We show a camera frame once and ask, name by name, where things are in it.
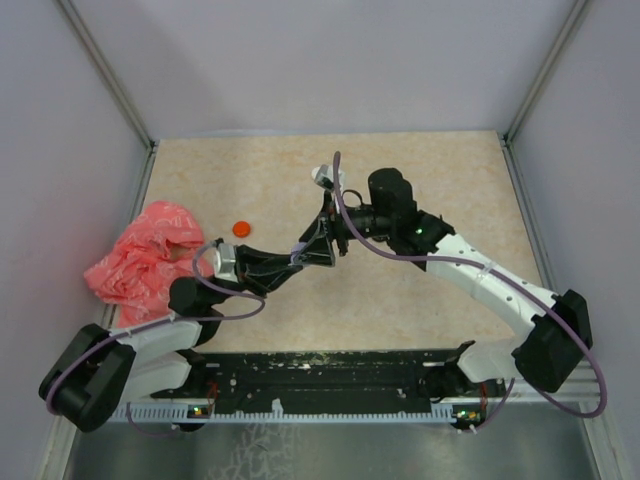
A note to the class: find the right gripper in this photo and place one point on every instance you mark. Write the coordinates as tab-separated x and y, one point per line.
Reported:
319	249

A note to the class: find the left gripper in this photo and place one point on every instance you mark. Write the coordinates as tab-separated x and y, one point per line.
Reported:
260	271

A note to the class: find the orange charging case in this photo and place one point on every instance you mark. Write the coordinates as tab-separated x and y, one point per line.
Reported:
242	229

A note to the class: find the purple charging case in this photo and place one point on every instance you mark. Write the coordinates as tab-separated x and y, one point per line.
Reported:
295	251

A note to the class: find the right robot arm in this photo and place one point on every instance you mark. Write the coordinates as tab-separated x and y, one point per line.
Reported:
550	330

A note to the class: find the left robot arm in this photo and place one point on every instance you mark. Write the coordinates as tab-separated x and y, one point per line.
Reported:
101	369

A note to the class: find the pink plastic bag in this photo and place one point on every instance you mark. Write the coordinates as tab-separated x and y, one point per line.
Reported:
154	250

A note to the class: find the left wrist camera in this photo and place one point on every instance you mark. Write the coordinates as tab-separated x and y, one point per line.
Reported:
224	262

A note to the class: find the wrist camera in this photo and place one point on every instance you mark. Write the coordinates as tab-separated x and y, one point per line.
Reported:
327	178
224	262

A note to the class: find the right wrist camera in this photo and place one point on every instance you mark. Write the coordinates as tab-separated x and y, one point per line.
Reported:
327	178

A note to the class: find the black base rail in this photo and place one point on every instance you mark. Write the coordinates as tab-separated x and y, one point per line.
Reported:
332	382

